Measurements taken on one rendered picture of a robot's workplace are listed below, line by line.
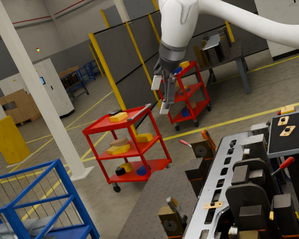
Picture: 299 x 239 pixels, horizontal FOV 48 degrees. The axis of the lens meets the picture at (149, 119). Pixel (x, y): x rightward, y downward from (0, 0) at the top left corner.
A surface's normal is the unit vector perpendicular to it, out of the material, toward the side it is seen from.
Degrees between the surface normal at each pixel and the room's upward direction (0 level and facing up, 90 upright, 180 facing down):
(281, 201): 0
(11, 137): 90
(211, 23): 90
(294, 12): 90
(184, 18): 111
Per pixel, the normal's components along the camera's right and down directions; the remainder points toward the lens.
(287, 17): -0.29, 0.38
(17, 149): 0.88, -0.26
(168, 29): -0.62, 0.49
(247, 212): -0.38, -0.89
